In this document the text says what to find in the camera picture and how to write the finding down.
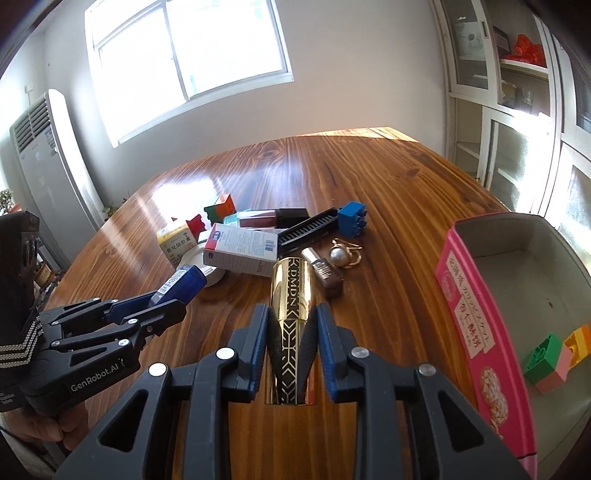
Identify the gold black patterned tube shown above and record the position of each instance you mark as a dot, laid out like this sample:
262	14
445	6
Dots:
291	295

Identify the pink cardboard box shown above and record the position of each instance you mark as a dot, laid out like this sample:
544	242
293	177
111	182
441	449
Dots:
466	300

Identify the person's left hand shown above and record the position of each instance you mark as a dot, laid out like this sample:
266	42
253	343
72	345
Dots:
60	429

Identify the white standing air conditioner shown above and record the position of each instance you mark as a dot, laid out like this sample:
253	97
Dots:
51	161

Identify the small brown bottle gold cap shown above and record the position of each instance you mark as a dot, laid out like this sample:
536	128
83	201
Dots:
328	274

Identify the wooden desktop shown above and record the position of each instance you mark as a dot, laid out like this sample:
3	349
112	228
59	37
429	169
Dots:
369	184

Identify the red toy block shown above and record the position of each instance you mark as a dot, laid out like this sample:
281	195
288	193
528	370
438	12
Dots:
196	223

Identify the white carton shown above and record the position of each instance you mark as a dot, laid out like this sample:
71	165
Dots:
471	39

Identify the window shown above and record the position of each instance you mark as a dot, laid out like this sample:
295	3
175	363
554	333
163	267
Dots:
184	46

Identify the black comb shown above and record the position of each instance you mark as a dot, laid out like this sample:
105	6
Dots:
304	230

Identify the white tape roll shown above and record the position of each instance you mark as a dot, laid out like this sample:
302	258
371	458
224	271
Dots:
212	274

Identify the red plastic bag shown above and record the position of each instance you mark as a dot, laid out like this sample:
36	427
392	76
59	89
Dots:
526	50

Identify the potted plant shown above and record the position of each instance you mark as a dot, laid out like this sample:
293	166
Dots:
113	210

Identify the pink toy block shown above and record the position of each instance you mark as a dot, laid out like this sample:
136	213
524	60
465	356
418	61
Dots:
556	381

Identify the green toy block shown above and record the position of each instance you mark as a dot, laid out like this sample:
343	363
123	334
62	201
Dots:
542	360

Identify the lip gloss tube black cap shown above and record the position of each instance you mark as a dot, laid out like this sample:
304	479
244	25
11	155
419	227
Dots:
286	217

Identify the orange yellow toy block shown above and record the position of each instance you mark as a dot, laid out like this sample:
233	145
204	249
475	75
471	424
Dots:
579	346

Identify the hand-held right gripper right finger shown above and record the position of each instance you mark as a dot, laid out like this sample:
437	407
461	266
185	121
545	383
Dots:
325	350

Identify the teal plastic case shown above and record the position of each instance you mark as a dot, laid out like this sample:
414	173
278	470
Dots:
231	218

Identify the white box red blue print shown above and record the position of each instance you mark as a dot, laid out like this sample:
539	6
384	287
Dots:
240	247

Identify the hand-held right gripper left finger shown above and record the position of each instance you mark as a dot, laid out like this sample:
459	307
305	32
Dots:
258	350

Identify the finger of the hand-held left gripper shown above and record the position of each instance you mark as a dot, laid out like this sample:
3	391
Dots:
157	318
129	307

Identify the white glass-door cabinet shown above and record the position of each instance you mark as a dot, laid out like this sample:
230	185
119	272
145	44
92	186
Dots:
508	138

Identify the yellow white medicine box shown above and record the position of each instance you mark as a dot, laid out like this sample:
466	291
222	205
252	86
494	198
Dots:
178	244

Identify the green orange cube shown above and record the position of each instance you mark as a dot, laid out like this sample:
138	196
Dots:
221	207

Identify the blue tube white label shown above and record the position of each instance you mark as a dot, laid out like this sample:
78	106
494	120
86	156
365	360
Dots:
184	281

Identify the blue toy block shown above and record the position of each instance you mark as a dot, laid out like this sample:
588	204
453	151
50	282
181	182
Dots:
351	217

